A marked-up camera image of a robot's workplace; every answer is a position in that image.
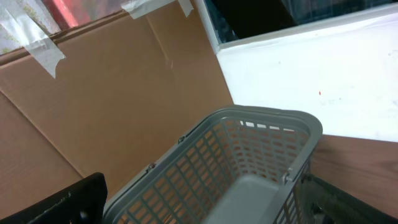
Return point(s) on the left strip of tape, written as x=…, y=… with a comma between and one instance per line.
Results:
x=24, y=29

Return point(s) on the strip of tape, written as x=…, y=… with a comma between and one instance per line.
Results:
x=24, y=29
x=139, y=8

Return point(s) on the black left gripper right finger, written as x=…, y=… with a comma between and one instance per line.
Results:
x=321, y=202

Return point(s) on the right strip of tape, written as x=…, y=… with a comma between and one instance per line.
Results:
x=139, y=8

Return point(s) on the brown cardboard panel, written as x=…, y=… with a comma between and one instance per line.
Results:
x=124, y=93

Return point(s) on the grey plastic mesh basket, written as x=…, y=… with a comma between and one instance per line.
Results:
x=241, y=164

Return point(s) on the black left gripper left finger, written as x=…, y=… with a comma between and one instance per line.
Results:
x=81, y=202

